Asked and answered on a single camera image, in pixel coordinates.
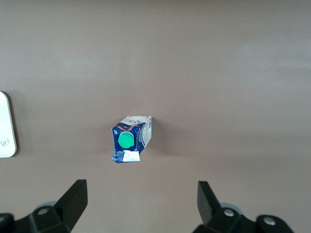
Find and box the blue milk carton green cap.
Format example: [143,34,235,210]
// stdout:
[110,115,153,165]

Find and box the beige rectangular serving tray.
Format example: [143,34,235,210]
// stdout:
[0,91,18,159]

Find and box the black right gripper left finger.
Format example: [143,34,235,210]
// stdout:
[14,179,88,233]

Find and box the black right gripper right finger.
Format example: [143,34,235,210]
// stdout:
[191,180,292,233]

